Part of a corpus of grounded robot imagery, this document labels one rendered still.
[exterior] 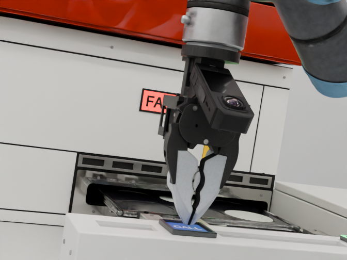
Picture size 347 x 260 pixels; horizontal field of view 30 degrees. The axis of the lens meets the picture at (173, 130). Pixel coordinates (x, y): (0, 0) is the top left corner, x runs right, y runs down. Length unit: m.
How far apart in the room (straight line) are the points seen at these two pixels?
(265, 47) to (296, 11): 0.66
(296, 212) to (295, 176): 1.84
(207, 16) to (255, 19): 0.63
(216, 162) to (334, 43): 0.19
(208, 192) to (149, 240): 0.10
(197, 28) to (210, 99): 0.10
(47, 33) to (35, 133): 0.20
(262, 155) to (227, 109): 0.78
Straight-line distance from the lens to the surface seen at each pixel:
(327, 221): 1.28
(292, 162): 3.20
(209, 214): 1.28
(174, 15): 1.32
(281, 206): 1.44
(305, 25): 0.74
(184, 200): 0.76
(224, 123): 0.68
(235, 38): 0.76
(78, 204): 1.33
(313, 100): 3.22
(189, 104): 0.75
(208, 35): 0.75
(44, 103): 1.31
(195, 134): 0.75
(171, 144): 0.75
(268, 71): 1.45
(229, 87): 0.73
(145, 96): 1.35
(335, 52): 0.77
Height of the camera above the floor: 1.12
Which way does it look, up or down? 3 degrees down
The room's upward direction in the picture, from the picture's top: 9 degrees clockwise
